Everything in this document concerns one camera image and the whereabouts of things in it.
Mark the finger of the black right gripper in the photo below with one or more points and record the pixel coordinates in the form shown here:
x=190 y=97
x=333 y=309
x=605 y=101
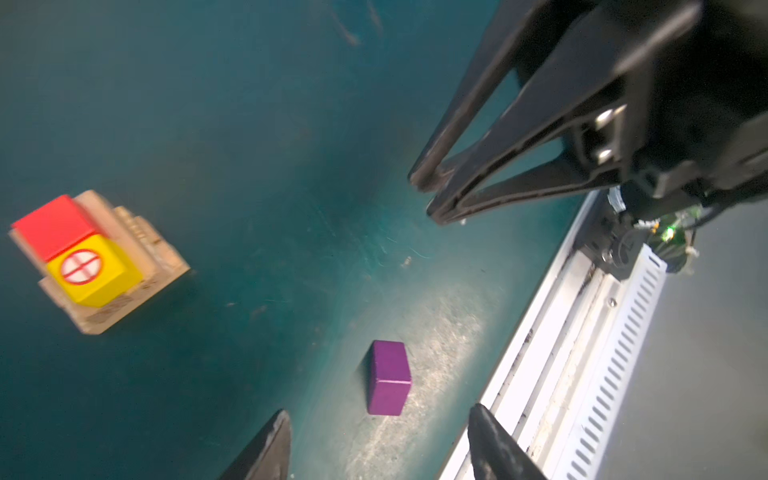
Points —
x=519 y=37
x=513 y=149

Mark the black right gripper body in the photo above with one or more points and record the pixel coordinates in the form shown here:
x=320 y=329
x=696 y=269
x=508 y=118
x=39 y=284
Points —
x=672 y=96

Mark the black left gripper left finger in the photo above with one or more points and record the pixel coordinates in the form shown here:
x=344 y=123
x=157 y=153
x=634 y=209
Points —
x=267 y=455

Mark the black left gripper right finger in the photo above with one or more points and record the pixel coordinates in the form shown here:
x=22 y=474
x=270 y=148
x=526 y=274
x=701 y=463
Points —
x=495 y=455

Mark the purple block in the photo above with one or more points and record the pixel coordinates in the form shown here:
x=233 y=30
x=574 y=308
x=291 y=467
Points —
x=390 y=378

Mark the light wood block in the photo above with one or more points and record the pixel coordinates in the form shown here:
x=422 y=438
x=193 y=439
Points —
x=159 y=269

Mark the yellow cube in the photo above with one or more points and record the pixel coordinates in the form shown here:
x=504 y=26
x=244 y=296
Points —
x=94 y=272

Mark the red cube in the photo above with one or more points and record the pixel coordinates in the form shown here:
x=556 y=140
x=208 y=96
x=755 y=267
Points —
x=56 y=227

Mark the right green circuit board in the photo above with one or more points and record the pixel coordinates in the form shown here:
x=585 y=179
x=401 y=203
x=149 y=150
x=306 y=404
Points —
x=672 y=240

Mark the aluminium front rail base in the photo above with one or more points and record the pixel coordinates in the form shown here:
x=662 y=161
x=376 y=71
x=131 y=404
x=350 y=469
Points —
x=560 y=384

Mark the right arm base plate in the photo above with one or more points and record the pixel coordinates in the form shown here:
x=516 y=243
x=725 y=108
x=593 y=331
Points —
x=610 y=240

